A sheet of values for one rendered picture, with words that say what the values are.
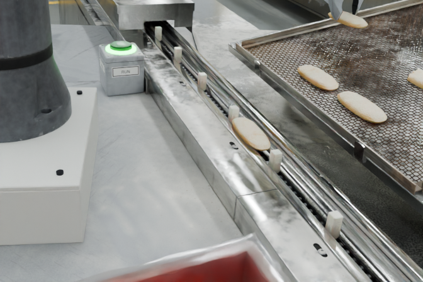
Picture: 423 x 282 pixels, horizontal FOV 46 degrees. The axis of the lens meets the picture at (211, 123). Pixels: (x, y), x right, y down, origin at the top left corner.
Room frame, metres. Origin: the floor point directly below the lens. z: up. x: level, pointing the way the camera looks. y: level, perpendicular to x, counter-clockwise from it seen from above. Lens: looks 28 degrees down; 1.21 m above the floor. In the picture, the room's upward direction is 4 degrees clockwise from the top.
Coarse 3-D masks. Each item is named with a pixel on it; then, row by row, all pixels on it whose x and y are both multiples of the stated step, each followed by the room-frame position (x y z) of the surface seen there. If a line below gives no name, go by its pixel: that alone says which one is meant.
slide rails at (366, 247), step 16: (176, 64) 0.92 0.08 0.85; (192, 64) 0.93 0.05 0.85; (192, 80) 0.85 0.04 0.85; (208, 80) 0.85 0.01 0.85; (224, 96) 0.79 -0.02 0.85; (240, 112) 0.73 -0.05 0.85; (272, 144) 0.63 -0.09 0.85; (256, 160) 0.58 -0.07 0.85; (288, 160) 0.59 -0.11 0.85; (272, 176) 0.55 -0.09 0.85; (304, 176) 0.55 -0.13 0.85; (288, 192) 0.51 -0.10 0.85; (320, 192) 0.52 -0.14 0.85; (304, 208) 0.48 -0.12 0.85; (320, 208) 0.49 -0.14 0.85; (336, 208) 0.49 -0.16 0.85; (320, 224) 0.46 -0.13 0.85; (352, 224) 0.46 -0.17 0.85; (352, 240) 0.43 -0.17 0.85; (368, 240) 0.43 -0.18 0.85; (368, 256) 0.41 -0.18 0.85; (384, 256) 0.41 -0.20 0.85; (352, 272) 0.38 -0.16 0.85; (384, 272) 0.39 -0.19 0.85; (400, 272) 0.39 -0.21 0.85
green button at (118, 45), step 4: (112, 44) 0.85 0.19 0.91; (116, 44) 0.85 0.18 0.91; (120, 44) 0.86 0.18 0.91; (124, 44) 0.86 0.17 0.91; (128, 44) 0.86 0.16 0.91; (112, 48) 0.84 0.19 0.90; (116, 48) 0.84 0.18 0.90; (120, 48) 0.84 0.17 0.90; (124, 48) 0.84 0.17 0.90; (128, 48) 0.85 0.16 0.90
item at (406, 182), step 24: (408, 0) 1.10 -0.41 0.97; (312, 24) 1.00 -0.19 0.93; (336, 24) 1.01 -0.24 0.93; (384, 24) 1.00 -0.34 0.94; (408, 24) 0.99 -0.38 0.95; (240, 48) 0.91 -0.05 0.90; (264, 48) 0.93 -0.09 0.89; (288, 48) 0.91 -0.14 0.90; (336, 48) 0.90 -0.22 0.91; (360, 48) 0.89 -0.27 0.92; (384, 48) 0.88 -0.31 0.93; (264, 72) 0.82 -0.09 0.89; (336, 72) 0.80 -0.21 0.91; (384, 72) 0.79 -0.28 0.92; (408, 72) 0.78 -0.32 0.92; (312, 96) 0.72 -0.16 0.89; (360, 120) 0.64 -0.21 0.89; (408, 120) 0.63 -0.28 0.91; (384, 144) 0.58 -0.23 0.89; (408, 144) 0.58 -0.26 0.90; (384, 168) 0.53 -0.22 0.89
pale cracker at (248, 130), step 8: (232, 120) 0.69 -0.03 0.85; (240, 120) 0.68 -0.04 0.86; (248, 120) 0.68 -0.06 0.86; (240, 128) 0.66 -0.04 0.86; (248, 128) 0.66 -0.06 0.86; (256, 128) 0.66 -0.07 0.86; (240, 136) 0.64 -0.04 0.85; (248, 136) 0.63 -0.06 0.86; (256, 136) 0.63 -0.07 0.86; (264, 136) 0.64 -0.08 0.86; (248, 144) 0.62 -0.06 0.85; (256, 144) 0.62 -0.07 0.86; (264, 144) 0.62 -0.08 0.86
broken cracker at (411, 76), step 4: (412, 72) 0.76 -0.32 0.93; (416, 72) 0.76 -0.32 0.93; (420, 72) 0.76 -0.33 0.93; (412, 76) 0.75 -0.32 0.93; (416, 76) 0.74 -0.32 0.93; (420, 76) 0.74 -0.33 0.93; (408, 80) 0.75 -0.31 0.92; (412, 80) 0.74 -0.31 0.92; (416, 80) 0.74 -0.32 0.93; (420, 80) 0.73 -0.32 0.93; (416, 84) 0.73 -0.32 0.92; (420, 84) 0.73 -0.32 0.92
